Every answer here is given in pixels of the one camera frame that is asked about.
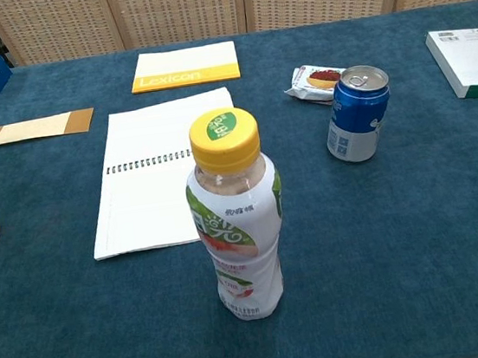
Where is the woven rattan folding screen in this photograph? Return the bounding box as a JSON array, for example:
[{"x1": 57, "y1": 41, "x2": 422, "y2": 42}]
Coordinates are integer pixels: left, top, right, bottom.
[{"x1": 0, "y1": 0, "x2": 478, "y2": 69}]

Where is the yellow Lexicon notepad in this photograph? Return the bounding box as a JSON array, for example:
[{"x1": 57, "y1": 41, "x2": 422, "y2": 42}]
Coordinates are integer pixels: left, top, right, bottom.
[{"x1": 126, "y1": 41, "x2": 242, "y2": 95}]

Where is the white spiral notebook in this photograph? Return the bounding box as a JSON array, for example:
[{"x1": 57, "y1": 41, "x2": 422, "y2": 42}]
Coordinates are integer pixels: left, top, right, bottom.
[{"x1": 74, "y1": 86, "x2": 251, "y2": 262}]

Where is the white snack cake packet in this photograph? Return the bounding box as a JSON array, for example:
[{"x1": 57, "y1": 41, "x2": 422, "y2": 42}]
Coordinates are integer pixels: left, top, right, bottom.
[{"x1": 281, "y1": 60, "x2": 349, "y2": 112}]

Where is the blue soda can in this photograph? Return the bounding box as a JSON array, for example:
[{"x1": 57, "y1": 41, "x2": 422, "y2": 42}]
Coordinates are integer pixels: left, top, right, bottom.
[{"x1": 317, "y1": 62, "x2": 399, "y2": 166}]

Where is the brown and cream bookmark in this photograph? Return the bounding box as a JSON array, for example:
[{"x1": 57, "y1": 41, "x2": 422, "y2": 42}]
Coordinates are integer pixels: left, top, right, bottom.
[{"x1": 0, "y1": 107, "x2": 99, "y2": 148}]

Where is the teal table cloth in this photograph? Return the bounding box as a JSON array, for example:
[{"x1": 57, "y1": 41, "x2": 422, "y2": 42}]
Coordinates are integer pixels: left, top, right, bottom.
[{"x1": 0, "y1": 0, "x2": 478, "y2": 358}]

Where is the white drink bottle yellow cap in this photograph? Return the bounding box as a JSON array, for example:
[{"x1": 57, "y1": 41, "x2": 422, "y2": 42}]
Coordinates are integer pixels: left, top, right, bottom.
[{"x1": 175, "y1": 101, "x2": 298, "y2": 327}]

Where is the white and green box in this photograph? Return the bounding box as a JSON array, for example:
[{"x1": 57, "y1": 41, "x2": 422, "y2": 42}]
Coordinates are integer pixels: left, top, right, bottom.
[{"x1": 423, "y1": 25, "x2": 478, "y2": 107}]

